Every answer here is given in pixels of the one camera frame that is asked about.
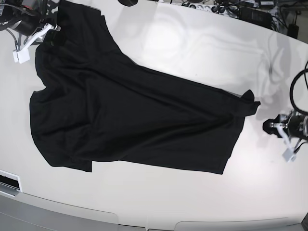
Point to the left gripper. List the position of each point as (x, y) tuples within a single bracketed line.
[(294, 125)]

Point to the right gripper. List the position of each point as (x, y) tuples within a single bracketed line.
[(32, 27)]

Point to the black t-shirt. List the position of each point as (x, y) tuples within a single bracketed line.
[(100, 106)]

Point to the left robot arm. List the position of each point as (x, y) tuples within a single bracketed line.
[(298, 95)]

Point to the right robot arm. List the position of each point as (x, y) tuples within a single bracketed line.
[(9, 9)]

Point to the small black adapter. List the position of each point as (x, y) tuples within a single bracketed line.
[(293, 30)]

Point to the white power strip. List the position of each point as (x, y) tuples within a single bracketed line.
[(198, 6)]

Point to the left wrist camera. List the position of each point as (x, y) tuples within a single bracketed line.
[(289, 155)]

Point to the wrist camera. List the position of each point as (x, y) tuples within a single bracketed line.
[(289, 155), (21, 56)]

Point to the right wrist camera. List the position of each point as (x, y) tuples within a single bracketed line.
[(21, 56)]

